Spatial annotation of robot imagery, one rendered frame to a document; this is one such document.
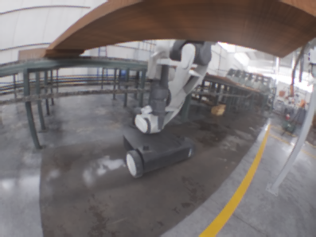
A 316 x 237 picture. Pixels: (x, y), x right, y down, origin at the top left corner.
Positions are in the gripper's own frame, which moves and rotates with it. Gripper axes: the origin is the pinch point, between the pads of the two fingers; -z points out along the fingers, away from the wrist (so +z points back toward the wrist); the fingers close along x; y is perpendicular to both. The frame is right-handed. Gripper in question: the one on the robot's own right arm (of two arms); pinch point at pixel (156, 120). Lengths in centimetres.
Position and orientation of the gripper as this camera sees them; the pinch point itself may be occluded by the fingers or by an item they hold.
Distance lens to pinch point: 63.4
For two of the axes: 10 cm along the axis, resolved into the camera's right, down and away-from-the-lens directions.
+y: 9.3, 0.1, 3.6
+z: 0.9, -9.8, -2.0
